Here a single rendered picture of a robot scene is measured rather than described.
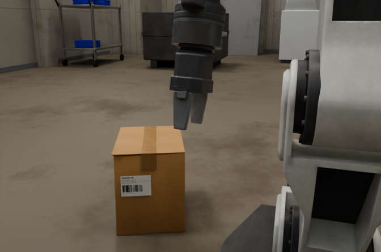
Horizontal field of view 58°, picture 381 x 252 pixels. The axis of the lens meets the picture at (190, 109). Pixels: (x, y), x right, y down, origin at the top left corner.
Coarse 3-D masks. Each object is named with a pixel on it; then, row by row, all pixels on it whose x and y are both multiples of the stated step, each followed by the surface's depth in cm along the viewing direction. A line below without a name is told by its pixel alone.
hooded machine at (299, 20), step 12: (288, 0) 569; (300, 0) 562; (312, 0) 557; (288, 12) 570; (300, 12) 564; (312, 12) 558; (288, 24) 574; (300, 24) 568; (312, 24) 562; (288, 36) 579; (300, 36) 572; (312, 36) 566; (288, 48) 583; (300, 48) 577; (312, 48) 571; (288, 60) 591
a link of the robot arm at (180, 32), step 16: (176, 32) 57; (192, 32) 55; (208, 32) 55; (224, 32) 58; (192, 48) 57; (208, 48) 57; (176, 64) 56; (192, 64) 55; (208, 64) 59; (176, 80) 55; (192, 80) 54; (208, 80) 59
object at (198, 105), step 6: (198, 96) 65; (204, 96) 65; (198, 102) 65; (204, 102) 65; (192, 108) 66; (198, 108) 65; (204, 108) 65; (192, 114) 66; (198, 114) 65; (192, 120) 66; (198, 120) 65
